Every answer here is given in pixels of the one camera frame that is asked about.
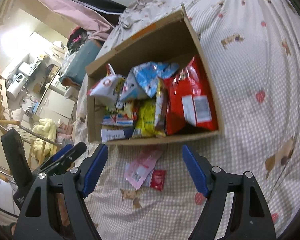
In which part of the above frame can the pile of dark clothes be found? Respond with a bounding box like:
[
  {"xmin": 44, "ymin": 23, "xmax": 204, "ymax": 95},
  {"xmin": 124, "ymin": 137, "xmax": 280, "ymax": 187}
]
[{"xmin": 66, "ymin": 27, "xmax": 88, "ymax": 53}]

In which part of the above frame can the white yellow snack bag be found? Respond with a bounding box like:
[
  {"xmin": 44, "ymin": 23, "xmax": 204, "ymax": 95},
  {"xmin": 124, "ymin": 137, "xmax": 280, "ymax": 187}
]
[{"xmin": 87, "ymin": 63, "xmax": 126, "ymax": 108}]

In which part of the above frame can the teal mattress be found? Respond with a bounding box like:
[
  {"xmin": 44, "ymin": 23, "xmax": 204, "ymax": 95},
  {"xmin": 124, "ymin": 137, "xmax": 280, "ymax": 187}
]
[{"xmin": 59, "ymin": 39, "xmax": 104, "ymax": 89}]

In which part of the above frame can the light blue white snack bag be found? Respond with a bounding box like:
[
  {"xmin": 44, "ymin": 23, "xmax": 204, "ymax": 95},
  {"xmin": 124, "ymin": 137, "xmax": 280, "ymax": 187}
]
[{"xmin": 119, "ymin": 61, "xmax": 179, "ymax": 102}]

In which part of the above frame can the yellow blanket pile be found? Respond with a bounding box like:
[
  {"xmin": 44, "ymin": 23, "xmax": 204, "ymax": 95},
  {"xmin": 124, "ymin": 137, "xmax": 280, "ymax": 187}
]
[{"xmin": 32, "ymin": 119, "xmax": 56, "ymax": 160}]

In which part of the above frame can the white water heater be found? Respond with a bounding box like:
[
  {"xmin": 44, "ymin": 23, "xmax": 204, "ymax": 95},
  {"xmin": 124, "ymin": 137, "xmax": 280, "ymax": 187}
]
[{"xmin": 6, "ymin": 73, "xmax": 27, "ymax": 100}]

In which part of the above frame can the pink flat snack packet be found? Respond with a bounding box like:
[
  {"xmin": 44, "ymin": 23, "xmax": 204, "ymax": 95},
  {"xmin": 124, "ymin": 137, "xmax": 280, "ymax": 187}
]
[{"xmin": 124, "ymin": 150, "xmax": 162, "ymax": 190}]

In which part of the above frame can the small red sachet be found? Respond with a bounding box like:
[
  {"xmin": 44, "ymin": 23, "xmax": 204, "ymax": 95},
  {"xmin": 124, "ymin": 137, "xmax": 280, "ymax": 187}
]
[{"xmin": 150, "ymin": 170, "xmax": 166, "ymax": 192}]

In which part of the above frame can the red snack bag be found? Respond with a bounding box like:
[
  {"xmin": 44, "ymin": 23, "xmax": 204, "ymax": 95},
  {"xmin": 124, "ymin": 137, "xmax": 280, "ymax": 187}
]
[{"xmin": 164, "ymin": 55, "xmax": 218, "ymax": 135}]

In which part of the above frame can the brown cardboard box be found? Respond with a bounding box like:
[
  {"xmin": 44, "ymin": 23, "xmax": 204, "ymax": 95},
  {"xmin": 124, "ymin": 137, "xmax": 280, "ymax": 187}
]
[{"xmin": 86, "ymin": 8, "xmax": 224, "ymax": 145}]

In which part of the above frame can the pink hanging cloth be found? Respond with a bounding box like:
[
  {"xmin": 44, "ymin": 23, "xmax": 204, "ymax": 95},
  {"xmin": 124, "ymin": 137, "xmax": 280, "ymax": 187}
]
[{"xmin": 38, "ymin": 0, "xmax": 114, "ymax": 41}]

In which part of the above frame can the blue cartoon snack bag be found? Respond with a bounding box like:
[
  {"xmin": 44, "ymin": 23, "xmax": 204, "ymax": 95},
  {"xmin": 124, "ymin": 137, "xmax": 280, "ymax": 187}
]
[{"xmin": 101, "ymin": 127, "xmax": 134, "ymax": 142}]

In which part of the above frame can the union jack snack bag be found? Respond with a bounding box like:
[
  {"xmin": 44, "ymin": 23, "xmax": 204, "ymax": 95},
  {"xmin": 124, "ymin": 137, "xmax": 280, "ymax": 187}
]
[{"xmin": 101, "ymin": 101, "xmax": 138, "ymax": 127}]

